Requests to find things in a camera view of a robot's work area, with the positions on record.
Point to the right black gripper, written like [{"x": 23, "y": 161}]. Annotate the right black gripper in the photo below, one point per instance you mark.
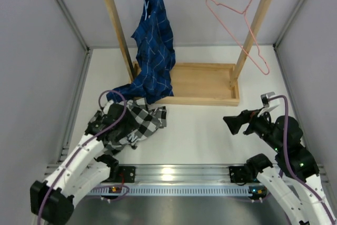
[{"x": 234, "y": 123}]

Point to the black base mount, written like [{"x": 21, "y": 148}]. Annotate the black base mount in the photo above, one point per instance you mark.
[
  {"x": 240, "y": 175},
  {"x": 126, "y": 174}
]

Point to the slotted grey cable duct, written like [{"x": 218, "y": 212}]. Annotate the slotted grey cable duct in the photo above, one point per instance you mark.
[{"x": 181, "y": 190}]

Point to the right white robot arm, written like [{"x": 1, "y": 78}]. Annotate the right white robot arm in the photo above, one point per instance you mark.
[{"x": 295, "y": 182}]

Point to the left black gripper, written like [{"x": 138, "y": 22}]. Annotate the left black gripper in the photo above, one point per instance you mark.
[{"x": 129, "y": 125}]

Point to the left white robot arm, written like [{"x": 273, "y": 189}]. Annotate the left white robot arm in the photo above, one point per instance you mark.
[{"x": 54, "y": 199}]

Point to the blue plaid shirt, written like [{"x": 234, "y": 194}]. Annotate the blue plaid shirt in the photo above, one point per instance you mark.
[{"x": 155, "y": 55}]

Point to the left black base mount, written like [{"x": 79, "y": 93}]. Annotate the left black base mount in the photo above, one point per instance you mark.
[{"x": 126, "y": 174}]

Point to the wooden clothes rack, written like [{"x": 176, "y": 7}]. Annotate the wooden clothes rack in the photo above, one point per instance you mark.
[{"x": 198, "y": 83}]

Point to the aluminium mounting rail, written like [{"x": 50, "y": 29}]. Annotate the aluminium mounting rail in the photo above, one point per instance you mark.
[{"x": 182, "y": 173}]

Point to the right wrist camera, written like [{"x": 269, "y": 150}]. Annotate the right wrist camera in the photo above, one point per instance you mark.
[{"x": 269, "y": 102}]

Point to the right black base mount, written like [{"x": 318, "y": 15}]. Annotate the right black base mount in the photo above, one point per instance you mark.
[{"x": 240, "y": 175}]

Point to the black white checkered shirt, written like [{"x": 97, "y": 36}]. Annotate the black white checkered shirt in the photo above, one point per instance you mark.
[{"x": 142, "y": 122}]

